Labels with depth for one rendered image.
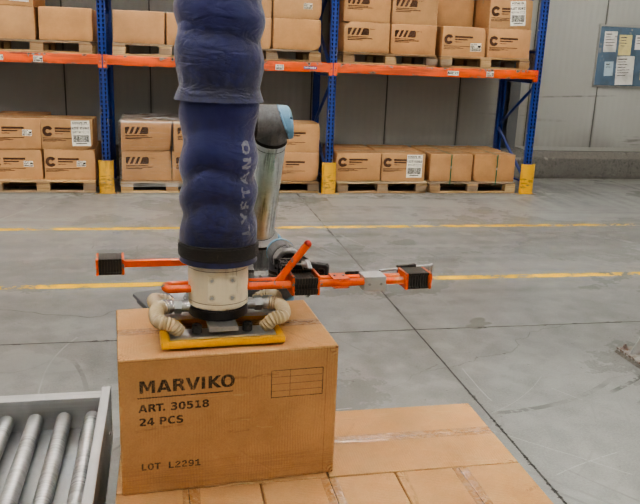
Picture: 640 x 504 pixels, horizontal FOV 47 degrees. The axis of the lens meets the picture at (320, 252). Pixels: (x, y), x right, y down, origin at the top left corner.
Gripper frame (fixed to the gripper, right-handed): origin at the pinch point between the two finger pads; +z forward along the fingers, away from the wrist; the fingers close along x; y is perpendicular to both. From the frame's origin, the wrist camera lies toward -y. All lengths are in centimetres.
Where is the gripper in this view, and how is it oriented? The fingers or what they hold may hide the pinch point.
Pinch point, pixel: (310, 281)
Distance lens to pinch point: 219.3
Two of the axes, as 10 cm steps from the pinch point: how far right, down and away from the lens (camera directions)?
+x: 0.4, -9.6, -2.6
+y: -9.7, 0.3, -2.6
